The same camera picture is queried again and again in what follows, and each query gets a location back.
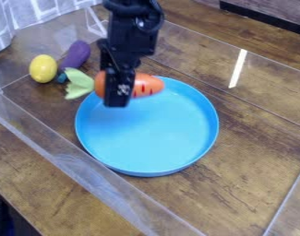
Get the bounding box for purple toy eggplant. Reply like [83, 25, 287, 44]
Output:
[56, 41, 89, 83]

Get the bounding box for clear acrylic stand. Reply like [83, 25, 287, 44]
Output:
[84, 7, 107, 38]

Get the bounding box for orange toy carrot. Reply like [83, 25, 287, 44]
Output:
[64, 67, 164, 100]

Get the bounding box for clear acrylic barrier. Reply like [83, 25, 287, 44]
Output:
[0, 89, 204, 236]

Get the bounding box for dark wooden board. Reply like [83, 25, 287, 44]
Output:
[219, 0, 300, 34]

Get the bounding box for yellow toy lemon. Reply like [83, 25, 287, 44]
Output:
[28, 54, 56, 83]

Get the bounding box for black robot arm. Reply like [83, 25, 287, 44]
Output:
[96, 0, 164, 107]

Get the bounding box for blue round tray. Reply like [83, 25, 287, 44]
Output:
[73, 77, 219, 177]

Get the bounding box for grey white curtain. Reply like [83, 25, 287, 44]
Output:
[0, 0, 101, 51]

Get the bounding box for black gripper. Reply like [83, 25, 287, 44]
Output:
[96, 12, 162, 108]

